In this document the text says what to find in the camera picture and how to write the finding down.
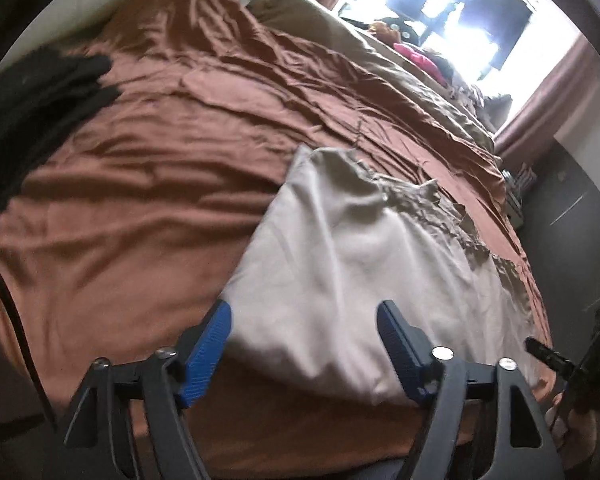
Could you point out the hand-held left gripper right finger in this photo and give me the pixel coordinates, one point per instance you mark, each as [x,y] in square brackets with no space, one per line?
[400,355]

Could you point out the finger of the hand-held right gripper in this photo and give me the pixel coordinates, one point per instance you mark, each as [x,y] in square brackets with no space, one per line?
[547,355]

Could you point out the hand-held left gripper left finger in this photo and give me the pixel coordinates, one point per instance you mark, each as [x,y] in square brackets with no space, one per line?
[205,355]

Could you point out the beige jacket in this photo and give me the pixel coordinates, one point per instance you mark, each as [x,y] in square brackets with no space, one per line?
[340,260]

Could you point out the black clothes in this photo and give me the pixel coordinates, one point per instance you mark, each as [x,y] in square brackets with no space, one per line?
[40,90]

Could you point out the person's right hand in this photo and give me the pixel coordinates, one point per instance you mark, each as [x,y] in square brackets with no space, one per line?
[575,430]

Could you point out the bedside items pile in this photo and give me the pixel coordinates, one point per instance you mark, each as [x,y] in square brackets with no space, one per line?
[517,190]

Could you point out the brown bed sheet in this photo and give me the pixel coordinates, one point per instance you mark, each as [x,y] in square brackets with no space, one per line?
[130,185]

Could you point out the beige blanket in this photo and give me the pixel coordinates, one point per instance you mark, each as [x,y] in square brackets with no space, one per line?
[405,90]

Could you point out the pink cloth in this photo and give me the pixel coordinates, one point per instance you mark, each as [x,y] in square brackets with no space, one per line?
[415,54]

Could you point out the plush toy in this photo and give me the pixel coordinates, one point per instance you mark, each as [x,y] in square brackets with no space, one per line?
[387,30]

